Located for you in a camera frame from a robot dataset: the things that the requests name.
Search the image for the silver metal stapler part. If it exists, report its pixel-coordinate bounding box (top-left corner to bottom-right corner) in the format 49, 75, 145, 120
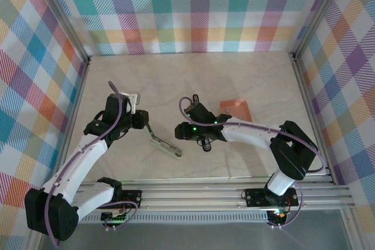
145, 121, 183, 160

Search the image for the orange plastic tray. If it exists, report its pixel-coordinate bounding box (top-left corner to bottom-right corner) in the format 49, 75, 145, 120
219, 98, 253, 124

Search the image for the small circuit board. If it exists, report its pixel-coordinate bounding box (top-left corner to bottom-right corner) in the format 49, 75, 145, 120
268, 208, 289, 221
100, 207, 131, 222

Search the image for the plaid cloth backdrop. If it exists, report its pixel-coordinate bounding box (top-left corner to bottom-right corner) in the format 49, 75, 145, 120
298, 0, 375, 250
46, 0, 335, 56
0, 0, 88, 250

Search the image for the grey metal sheet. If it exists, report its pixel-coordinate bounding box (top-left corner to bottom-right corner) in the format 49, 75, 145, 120
37, 208, 352, 250

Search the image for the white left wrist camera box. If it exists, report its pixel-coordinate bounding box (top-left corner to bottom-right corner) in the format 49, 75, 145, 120
120, 93, 142, 115

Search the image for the thin black cable loop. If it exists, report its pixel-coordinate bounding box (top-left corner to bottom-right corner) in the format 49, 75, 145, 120
197, 138, 212, 152

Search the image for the aluminium side rail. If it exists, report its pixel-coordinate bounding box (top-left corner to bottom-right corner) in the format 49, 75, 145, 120
25, 56, 91, 250
289, 52, 367, 250

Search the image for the wide aluminium base rail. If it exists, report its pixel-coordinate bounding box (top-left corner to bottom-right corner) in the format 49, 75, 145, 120
32, 181, 357, 211

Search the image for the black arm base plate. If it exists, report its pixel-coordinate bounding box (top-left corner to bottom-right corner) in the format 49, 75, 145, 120
121, 190, 144, 209
244, 187, 300, 207

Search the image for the grey slotted cable duct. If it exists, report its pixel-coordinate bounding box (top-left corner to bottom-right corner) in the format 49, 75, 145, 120
43, 213, 272, 224

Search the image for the short purple cable loop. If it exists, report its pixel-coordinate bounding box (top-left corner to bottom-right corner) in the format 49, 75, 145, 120
268, 193, 306, 230
88, 200, 138, 232

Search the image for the aluminium frame post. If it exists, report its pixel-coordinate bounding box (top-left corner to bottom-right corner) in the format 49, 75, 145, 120
291, 0, 354, 60
29, 0, 90, 63

